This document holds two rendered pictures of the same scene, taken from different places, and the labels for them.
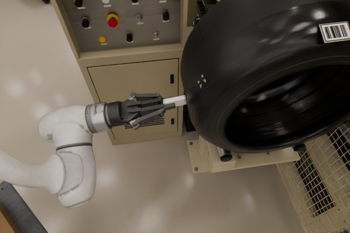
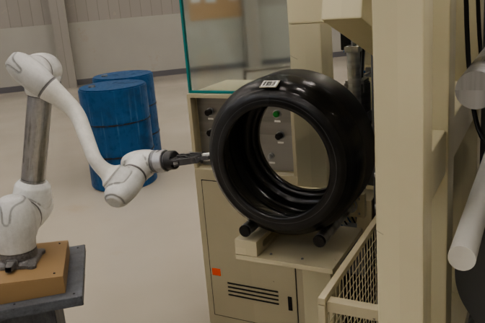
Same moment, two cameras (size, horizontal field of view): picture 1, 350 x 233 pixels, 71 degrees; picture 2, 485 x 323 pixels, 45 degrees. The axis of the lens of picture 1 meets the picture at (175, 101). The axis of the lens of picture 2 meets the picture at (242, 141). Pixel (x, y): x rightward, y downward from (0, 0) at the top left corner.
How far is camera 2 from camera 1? 1.78 m
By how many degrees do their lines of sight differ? 47
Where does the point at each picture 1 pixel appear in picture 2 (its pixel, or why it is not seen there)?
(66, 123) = (137, 153)
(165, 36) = (281, 160)
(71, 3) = (203, 114)
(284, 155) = (318, 264)
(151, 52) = not seen: hidden behind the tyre
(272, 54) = (238, 96)
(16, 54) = (177, 222)
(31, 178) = (98, 162)
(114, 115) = (167, 155)
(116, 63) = not seen: hidden behind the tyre
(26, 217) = (79, 265)
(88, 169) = (131, 180)
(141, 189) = not seen: outside the picture
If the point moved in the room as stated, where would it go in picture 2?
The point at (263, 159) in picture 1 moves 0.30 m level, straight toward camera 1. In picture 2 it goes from (292, 261) to (208, 277)
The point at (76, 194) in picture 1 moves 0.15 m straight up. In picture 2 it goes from (115, 187) to (109, 148)
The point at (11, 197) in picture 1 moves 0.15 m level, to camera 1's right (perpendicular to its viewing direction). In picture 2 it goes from (79, 253) to (102, 260)
